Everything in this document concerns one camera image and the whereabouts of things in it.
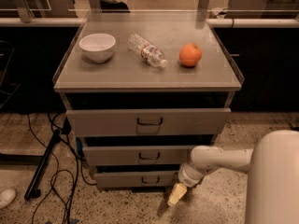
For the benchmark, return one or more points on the orange fruit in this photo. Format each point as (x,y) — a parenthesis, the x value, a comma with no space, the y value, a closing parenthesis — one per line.
(190,55)

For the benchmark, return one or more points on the white ceramic bowl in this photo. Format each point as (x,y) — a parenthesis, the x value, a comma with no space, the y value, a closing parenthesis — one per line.
(98,47)

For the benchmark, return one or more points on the clear plastic water bottle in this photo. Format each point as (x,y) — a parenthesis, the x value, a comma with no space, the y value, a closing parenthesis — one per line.
(146,51)

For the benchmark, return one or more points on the white shoe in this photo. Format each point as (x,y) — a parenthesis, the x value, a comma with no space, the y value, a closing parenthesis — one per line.
(7,196)

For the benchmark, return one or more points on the grey middle drawer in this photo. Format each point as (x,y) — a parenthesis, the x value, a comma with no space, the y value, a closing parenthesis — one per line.
(136,155)

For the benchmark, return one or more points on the grey drawer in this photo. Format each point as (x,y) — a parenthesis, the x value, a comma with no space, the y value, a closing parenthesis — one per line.
(126,180)
(136,155)
(134,122)

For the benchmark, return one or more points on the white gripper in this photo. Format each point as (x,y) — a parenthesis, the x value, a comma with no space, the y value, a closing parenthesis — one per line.
(188,175)

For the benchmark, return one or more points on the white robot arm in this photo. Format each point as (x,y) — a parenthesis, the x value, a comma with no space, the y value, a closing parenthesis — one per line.
(272,167)

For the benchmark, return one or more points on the grey bottom drawer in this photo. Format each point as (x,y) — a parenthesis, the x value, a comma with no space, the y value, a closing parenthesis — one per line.
(126,180)

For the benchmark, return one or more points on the grey drawer cabinet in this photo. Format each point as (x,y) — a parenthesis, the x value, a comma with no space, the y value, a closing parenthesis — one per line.
(141,90)

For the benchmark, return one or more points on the black floor stand bar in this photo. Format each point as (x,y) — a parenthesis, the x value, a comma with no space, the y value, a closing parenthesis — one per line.
(32,190)

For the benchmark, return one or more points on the grey top drawer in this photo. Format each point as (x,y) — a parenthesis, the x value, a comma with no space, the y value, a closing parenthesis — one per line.
(134,122)

